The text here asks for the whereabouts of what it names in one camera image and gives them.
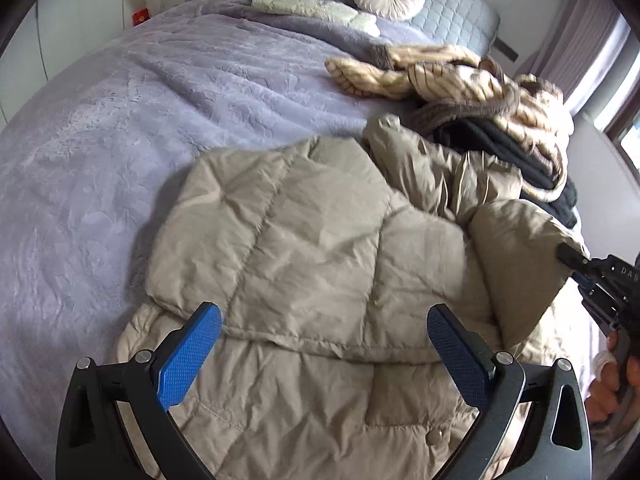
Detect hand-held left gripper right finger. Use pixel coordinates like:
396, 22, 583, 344
426, 304, 593, 480

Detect grey quilted headboard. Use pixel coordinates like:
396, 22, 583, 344
222, 0, 501, 56

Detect black fleece garment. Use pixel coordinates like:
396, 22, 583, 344
432, 117, 578, 228

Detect white wardrobe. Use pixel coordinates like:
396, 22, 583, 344
0, 0, 138, 126

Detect purple textured blanket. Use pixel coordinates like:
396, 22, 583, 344
0, 0, 601, 461

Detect mauve curtain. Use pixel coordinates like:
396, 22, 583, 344
520, 0, 621, 91

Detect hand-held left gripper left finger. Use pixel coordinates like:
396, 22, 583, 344
56, 302, 223, 480

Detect person's right hand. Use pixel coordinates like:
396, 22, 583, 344
586, 332, 640, 428

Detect beige puffer jacket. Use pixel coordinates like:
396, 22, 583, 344
116, 115, 591, 480

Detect beige striped robe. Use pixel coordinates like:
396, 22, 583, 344
325, 44, 576, 201

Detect window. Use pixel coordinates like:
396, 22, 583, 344
565, 15, 640, 161

